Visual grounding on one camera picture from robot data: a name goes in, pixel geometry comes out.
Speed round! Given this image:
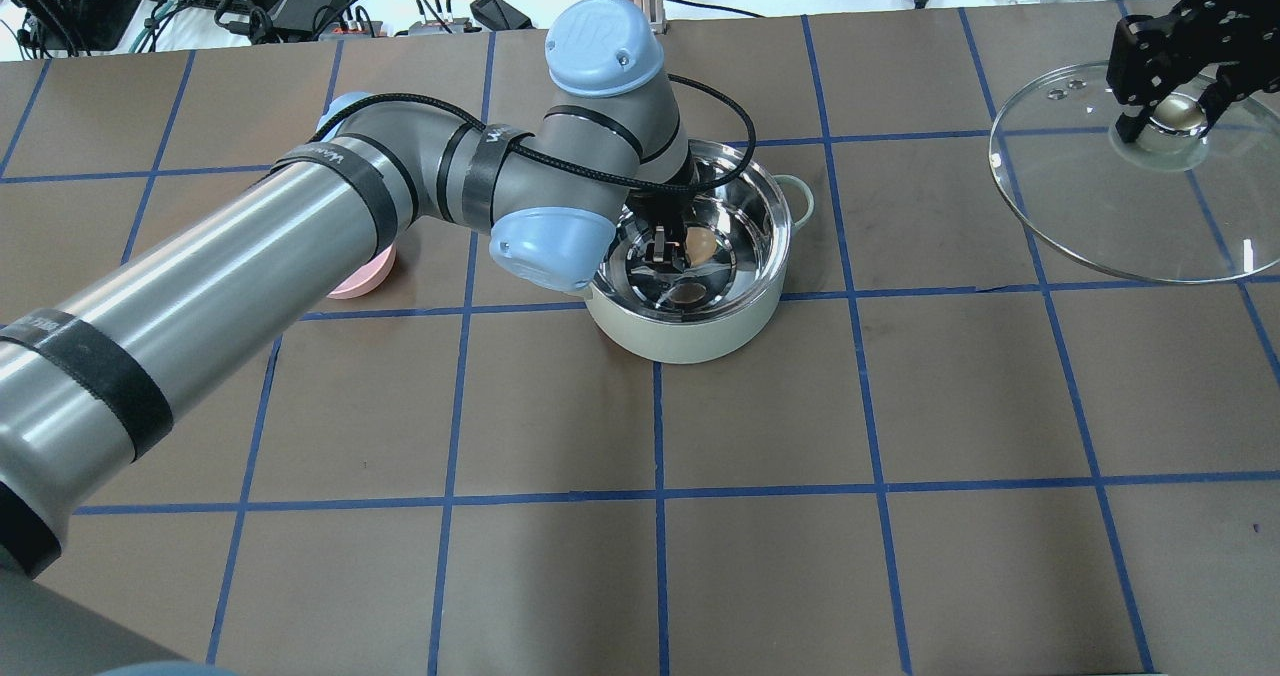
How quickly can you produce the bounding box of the pale green cooking pot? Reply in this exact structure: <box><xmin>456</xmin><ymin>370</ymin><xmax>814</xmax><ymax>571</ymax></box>
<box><xmin>584</xmin><ymin>140</ymin><xmax>815</xmax><ymax>364</ymax></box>

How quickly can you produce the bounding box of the black power adapter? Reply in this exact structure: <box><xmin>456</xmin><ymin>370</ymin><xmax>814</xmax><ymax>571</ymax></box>
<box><xmin>468</xmin><ymin>0</ymin><xmax>532</xmax><ymax>32</ymax></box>

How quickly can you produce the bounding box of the black braided cable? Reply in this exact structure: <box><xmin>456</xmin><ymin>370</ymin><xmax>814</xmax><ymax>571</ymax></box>
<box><xmin>310</xmin><ymin>73</ymin><xmax>758</xmax><ymax>197</ymax></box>

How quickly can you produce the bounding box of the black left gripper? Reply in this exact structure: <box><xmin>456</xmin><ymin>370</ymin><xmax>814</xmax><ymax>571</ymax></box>
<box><xmin>630</xmin><ymin>161</ymin><xmax>700</xmax><ymax>269</ymax></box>

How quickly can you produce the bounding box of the glass pot lid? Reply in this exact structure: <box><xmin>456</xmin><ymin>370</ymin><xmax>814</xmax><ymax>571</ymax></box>
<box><xmin>988</xmin><ymin>61</ymin><xmax>1279</xmax><ymax>284</ymax></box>

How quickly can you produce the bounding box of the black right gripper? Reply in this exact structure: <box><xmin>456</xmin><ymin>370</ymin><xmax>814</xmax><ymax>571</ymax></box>
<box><xmin>1106</xmin><ymin>0</ymin><xmax>1279</xmax><ymax>143</ymax></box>

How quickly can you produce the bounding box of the brown egg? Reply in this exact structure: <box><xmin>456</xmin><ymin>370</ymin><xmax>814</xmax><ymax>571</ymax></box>
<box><xmin>684</xmin><ymin>228</ymin><xmax>719</xmax><ymax>269</ymax></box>

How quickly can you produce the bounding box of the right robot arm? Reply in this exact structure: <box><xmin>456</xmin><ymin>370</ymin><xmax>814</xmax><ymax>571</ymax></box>
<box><xmin>1106</xmin><ymin>0</ymin><xmax>1279</xmax><ymax>143</ymax></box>

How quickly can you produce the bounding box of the pink bowl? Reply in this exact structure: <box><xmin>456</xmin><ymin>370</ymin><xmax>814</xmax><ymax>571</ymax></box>
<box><xmin>326</xmin><ymin>246</ymin><xmax>397</xmax><ymax>301</ymax></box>

